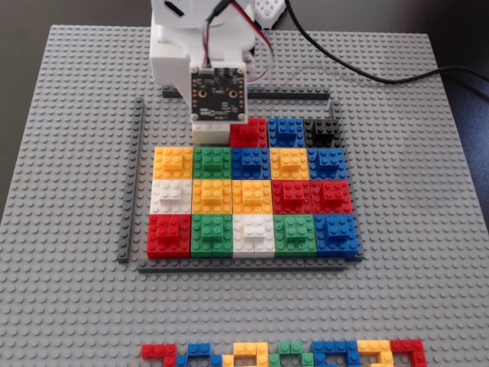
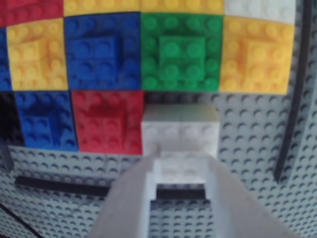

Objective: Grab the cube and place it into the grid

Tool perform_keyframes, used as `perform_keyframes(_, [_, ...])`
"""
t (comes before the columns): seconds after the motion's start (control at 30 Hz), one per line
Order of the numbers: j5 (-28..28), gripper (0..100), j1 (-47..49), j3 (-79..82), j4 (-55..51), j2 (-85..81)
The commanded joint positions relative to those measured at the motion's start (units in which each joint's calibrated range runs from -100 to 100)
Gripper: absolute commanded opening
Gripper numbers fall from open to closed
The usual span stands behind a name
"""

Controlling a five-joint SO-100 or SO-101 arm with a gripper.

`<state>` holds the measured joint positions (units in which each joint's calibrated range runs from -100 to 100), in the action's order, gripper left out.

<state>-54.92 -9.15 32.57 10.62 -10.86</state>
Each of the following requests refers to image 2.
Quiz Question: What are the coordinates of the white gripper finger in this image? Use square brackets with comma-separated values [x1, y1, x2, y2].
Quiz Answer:
[88, 145, 161, 238]
[205, 158, 302, 238]

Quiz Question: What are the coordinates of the white brick cube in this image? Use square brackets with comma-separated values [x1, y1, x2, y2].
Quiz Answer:
[141, 104, 220, 185]
[223, 0, 297, 25]

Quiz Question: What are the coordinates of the red brick cube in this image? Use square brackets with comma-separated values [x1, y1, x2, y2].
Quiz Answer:
[71, 89, 146, 156]
[0, 0, 64, 27]

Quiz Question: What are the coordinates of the blue brick cube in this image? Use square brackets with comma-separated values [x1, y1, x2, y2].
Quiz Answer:
[0, 27, 13, 93]
[63, 12, 143, 91]
[13, 90, 80, 152]

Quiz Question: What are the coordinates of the black brick cube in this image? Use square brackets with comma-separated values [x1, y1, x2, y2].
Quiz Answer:
[0, 91, 25, 147]

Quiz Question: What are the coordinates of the yellow brick cube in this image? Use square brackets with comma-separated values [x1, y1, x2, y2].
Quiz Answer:
[6, 17, 69, 91]
[63, 0, 142, 18]
[219, 16, 296, 95]
[140, 0, 225, 17]

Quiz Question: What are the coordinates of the green brick cube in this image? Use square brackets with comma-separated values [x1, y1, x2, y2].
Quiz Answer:
[140, 12, 223, 93]

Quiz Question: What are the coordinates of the grey studded baseplate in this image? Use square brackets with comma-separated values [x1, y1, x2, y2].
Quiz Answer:
[0, 0, 317, 238]

